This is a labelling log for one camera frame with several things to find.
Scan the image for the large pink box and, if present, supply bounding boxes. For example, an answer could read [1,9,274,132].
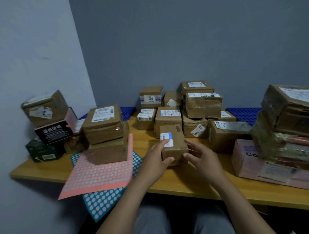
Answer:
[231,139,309,190]

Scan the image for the taped box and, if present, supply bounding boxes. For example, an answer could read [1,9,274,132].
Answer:
[250,111,309,170]

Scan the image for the person's grey trousers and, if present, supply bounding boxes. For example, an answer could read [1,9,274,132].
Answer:
[133,205,236,234]

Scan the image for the pink dot sticker sheet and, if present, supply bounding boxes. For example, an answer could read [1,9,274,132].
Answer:
[58,133,134,201]

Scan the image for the person's left forearm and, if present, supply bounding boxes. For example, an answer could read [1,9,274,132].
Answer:
[96,179,157,234]

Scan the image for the dark green box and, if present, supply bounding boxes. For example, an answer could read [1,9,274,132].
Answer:
[25,137,66,163]

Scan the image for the black and pink box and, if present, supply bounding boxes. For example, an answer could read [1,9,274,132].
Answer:
[34,107,78,145]

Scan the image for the pile of brown parcels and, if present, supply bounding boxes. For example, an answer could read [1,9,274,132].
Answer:
[137,80,252,155]

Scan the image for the person's left hand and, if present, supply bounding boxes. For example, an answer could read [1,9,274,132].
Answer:
[137,139,175,186]

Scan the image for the teal sticker sheet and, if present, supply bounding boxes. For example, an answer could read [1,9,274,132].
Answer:
[70,150,143,223]

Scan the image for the blue plastic grid pallet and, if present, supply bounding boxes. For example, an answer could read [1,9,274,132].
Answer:
[226,107,263,127]
[78,106,136,122]

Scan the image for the small brown printed box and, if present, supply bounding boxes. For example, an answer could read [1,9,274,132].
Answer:
[64,118,87,155]

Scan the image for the box of stack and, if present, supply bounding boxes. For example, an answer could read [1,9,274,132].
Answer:
[160,124,189,167]
[261,84,309,137]
[83,103,124,146]
[88,120,130,166]

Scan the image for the person's right hand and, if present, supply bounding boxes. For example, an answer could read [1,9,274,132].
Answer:
[183,139,228,186]

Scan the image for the person's right forearm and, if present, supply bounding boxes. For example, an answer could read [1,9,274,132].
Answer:
[212,178,277,234]

